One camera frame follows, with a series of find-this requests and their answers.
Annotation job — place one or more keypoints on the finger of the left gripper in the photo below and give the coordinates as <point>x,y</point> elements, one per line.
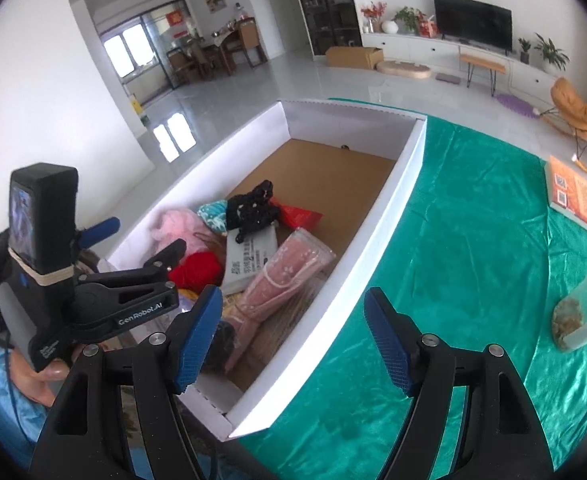
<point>166,260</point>
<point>89,237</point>

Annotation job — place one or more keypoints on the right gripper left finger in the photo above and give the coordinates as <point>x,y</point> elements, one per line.
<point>84,436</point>

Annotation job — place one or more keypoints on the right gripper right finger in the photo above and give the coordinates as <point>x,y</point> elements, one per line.
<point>500,436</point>

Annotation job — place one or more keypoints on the pink mesh bath sponge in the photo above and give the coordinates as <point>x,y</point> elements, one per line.
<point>183,224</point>

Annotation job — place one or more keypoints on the grey tissue packet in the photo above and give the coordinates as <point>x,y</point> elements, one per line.
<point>245,260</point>

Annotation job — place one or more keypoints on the black crochet bag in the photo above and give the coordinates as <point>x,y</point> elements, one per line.
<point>252,212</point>

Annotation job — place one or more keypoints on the pink floral packet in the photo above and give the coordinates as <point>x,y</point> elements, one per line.
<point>296,261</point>

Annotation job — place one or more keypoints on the red snack packet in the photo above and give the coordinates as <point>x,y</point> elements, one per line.
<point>296,217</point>

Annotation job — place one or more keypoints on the red soft object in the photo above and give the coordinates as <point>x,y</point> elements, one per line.
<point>197,271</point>

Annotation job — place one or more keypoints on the person left hand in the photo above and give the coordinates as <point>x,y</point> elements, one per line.
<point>36,386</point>

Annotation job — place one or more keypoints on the teal patterned fabric pouch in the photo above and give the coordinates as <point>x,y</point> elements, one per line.
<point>214,216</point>

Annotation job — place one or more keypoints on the white cardboard box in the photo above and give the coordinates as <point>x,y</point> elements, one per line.
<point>354,163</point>

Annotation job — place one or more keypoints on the green tablecloth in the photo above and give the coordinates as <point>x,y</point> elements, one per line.
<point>477,257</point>

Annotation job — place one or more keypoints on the wooden dining table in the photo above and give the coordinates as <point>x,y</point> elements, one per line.
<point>195,56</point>

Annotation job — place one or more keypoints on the orange book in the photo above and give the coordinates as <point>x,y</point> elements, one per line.
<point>566,191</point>

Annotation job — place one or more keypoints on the brown cardboard box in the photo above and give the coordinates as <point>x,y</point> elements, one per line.
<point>362,58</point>

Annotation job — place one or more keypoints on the dark display cabinet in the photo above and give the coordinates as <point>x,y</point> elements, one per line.
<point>331,23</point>

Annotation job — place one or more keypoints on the red flower vase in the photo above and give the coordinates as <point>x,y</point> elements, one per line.
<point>374,12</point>

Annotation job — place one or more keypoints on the white tv cabinet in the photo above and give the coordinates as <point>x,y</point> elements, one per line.
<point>449,57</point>

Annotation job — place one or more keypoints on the small wooden bench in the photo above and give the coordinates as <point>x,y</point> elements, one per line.
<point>493,68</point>

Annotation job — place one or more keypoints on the green potted plant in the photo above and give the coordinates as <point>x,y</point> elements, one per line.
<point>552,55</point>

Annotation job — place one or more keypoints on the black television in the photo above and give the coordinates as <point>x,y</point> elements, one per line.
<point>475,21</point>

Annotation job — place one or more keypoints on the black camera box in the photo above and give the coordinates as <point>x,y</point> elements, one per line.
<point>42,215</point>

